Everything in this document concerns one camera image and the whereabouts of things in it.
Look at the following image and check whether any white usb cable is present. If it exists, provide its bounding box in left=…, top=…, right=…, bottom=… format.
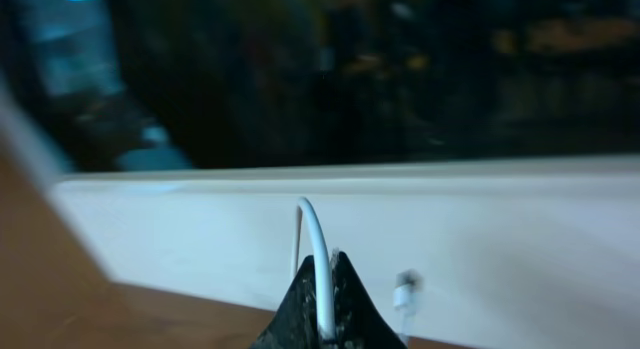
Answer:
left=289, top=196, right=424, bottom=348

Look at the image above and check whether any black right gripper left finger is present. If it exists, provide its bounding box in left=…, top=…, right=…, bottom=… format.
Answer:
left=250, top=256, right=320, bottom=349

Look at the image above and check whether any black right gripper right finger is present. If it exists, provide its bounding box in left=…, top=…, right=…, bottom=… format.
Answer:
left=331, top=250, right=407, bottom=349

